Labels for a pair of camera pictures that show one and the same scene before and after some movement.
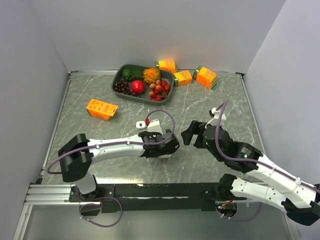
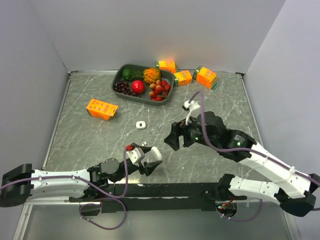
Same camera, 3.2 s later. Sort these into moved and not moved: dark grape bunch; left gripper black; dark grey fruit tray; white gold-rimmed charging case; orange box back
Moved: left gripper black
Not moved: dark grey fruit tray; white gold-rimmed charging case; dark grape bunch; orange box back
